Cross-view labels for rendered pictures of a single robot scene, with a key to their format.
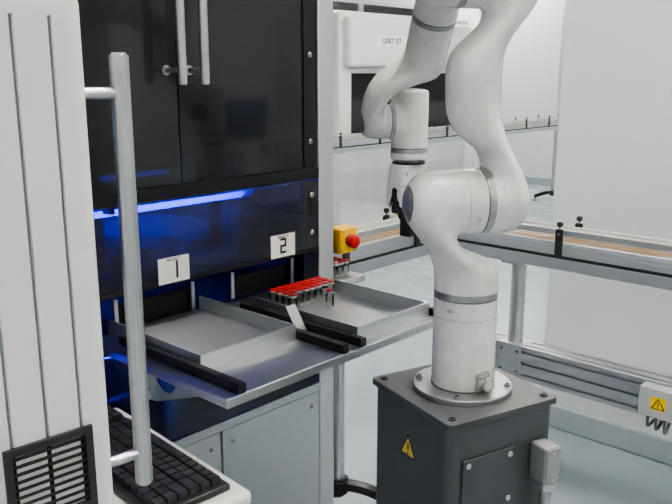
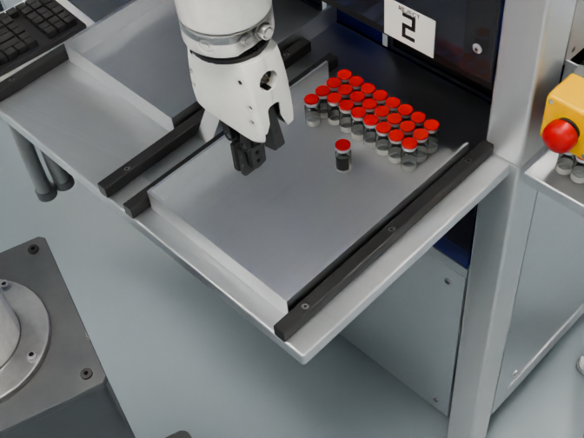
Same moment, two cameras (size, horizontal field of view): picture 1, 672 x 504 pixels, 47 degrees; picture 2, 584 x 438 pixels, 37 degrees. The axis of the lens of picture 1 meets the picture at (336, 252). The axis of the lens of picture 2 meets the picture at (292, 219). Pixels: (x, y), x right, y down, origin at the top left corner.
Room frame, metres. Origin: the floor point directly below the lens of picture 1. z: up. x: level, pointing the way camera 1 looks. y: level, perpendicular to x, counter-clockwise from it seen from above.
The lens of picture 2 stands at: (1.89, -0.80, 1.75)
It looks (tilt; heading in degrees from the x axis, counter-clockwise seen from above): 50 degrees down; 97
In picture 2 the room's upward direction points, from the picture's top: 7 degrees counter-clockwise
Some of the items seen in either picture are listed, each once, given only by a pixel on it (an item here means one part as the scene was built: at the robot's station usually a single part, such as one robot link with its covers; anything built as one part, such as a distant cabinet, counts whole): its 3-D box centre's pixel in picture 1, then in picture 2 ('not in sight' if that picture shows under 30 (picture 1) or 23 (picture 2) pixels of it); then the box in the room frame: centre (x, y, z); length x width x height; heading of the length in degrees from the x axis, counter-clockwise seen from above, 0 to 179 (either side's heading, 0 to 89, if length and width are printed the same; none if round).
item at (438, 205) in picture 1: (451, 233); not in sight; (1.41, -0.21, 1.16); 0.19 x 0.12 x 0.24; 102
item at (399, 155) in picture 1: (409, 154); (228, 21); (1.78, -0.17, 1.27); 0.09 x 0.08 x 0.03; 137
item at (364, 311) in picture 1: (340, 306); (309, 175); (1.82, -0.01, 0.90); 0.34 x 0.26 x 0.04; 47
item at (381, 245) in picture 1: (367, 241); not in sight; (2.47, -0.10, 0.92); 0.69 x 0.16 x 0.16; 137
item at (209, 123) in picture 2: (312, 324); (184, 139); (1.65, 0.05, 0.91); 0.14 x 0.03 x 0.06; 48
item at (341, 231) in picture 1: (340, 238); (583, 114); (2.16, -0.01, 1.00); 0.08 x 0.07 x 0.07; 47
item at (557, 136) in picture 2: (352, 240); (561, 134); (2.13, -0.05, 0.99); 0.04 x 0.04 x 0.04; 47
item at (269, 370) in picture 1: (278, 329); (246, 116); (1.73, 0.14, 0.87); 0.70 x 0.48 x 0.02; 137
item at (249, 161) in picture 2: not in sight; (258, 150); (1.79, -0.18, 1.12); 0.03 x 0.03 x 0.07; 47
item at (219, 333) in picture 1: (200, 329); (202, 31); (1.65, 0.30, 0.90); 0.34 x 0.26 x 0.04; 47
